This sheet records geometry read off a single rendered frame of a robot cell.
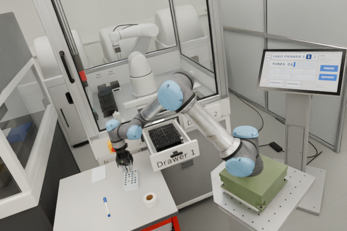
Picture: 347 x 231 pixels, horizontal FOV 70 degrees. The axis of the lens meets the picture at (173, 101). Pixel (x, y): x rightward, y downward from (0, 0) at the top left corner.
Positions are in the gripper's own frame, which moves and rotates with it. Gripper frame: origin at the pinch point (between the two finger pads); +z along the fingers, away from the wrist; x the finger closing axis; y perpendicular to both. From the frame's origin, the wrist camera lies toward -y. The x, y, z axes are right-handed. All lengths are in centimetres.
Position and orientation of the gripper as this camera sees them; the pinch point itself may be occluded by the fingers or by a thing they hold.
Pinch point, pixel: (128, 169)
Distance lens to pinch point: 157.4
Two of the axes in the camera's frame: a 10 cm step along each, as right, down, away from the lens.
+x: 9.8, -2.2, 0.4
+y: 1.3, 4.2, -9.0
